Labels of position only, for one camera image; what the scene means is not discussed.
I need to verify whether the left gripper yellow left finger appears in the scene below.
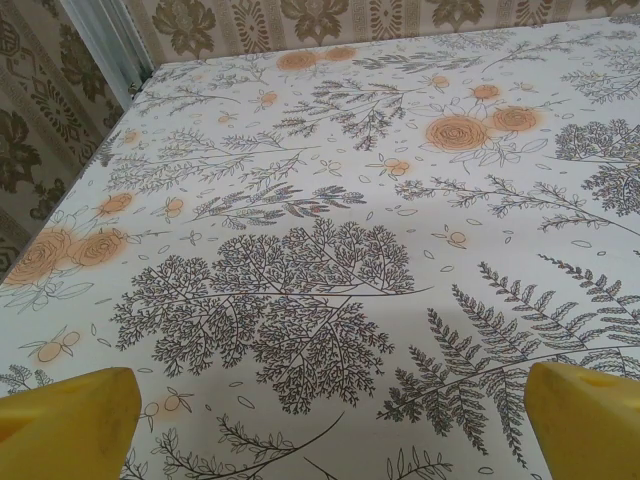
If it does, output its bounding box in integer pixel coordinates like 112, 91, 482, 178
0, 366, 143, 480

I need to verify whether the aluminium corner post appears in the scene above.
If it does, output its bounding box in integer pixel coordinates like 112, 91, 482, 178
59, 0, 156, 109

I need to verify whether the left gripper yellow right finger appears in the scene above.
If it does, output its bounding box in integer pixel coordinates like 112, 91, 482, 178
528, 361, 640, 480

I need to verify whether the floral patterned tablecloth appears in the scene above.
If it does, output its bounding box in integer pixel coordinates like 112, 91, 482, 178
0, 14, 640, 480

